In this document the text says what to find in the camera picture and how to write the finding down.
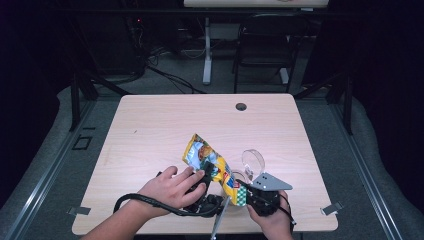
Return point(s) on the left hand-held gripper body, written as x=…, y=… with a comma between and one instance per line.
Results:
x=210, y=205

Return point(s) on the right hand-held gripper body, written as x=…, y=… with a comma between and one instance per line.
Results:
x=266, y=196

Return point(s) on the yellow spout pouch green cap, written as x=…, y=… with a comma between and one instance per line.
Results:
x=200, y=153

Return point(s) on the clear glass jar hinged lid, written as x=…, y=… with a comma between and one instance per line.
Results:
x=253, y=162

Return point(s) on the person's right hand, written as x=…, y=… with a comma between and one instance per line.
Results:
x=271, y=223

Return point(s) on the person's left hand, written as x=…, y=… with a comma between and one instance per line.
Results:
x=170, y=193

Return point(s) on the grey tape piece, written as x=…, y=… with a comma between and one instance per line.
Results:
x=79, y=210
x=331, y=208

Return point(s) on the black metal stand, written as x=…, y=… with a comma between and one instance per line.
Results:
x=347, y=103
x=76, y=100

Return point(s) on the black folding chair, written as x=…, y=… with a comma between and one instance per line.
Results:
x=266, y=43

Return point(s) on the white desk with white legs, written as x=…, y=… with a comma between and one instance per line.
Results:
x=253, y=3

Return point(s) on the aluminium floor rail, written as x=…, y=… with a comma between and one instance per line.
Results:
x=363, y=166
x=50, y=173

